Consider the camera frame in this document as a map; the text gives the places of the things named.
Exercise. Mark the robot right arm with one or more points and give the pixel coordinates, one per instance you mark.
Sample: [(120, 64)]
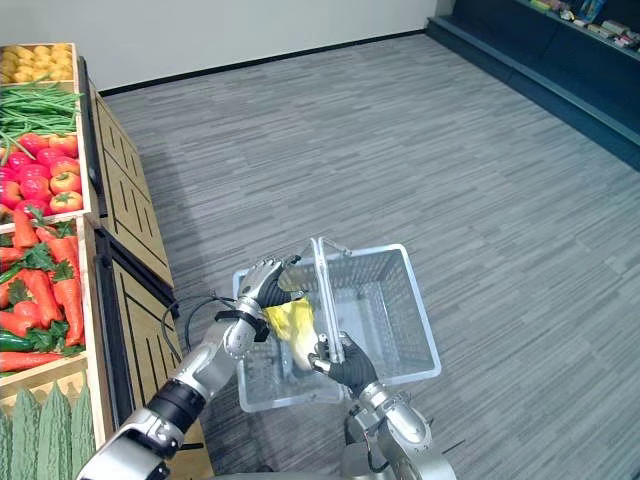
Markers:
[(405, 425)]

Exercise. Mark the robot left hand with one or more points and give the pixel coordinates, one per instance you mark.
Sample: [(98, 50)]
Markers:
[(272, 287)]

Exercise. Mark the dark blue shelf unit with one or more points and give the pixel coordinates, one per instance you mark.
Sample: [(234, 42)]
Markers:
[(540, 60)]

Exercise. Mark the small boxed goods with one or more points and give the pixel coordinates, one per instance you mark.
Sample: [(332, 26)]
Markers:
[(619, 29)]

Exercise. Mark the yellow white leafy cabbage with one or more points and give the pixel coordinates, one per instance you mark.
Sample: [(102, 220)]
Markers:
[(295, 320)]

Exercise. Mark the green bitter gourd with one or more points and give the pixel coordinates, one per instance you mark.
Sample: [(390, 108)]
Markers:
[(54, 430), (25, 435), (82, 425), (4, 445)]

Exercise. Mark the green bean pile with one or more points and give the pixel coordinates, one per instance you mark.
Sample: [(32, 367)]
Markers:
[(35, 107)]

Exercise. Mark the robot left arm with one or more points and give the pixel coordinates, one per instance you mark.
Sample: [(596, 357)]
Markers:
[(210, 360)]

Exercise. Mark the orange carrot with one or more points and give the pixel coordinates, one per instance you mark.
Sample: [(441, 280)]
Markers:
[(25, 360), (71, 310), (17, 324), (9, 255), (23, 227), (41, 295), (62, 247)]

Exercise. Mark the wooden stand with tomatoes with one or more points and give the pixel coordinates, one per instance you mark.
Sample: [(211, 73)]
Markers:
[(125, 190)]

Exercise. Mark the wooden stand with carrots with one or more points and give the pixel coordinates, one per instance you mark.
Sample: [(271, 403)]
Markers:
[(142, 340)]

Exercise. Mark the green chili pepper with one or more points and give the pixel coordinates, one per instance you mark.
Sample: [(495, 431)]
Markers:
[(12, 341)]

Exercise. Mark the green box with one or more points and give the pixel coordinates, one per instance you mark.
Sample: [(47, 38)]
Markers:
[(538, 4)]

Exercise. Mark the translucent grey shopping basket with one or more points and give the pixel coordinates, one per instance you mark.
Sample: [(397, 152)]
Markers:
[(380, 300)]

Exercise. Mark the blue package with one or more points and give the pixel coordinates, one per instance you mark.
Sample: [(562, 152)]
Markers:
[(590, 10)]

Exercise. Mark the orange red tomato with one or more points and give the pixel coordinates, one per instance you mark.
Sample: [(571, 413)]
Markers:
[(66, 183), (65, 145), (65, 166), (66, 202)]

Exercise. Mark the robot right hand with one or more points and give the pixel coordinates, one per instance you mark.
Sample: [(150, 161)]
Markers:
[(355, 367)]

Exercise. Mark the yellow lemon pile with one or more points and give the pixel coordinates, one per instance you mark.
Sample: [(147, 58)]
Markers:
[(40, 62)]

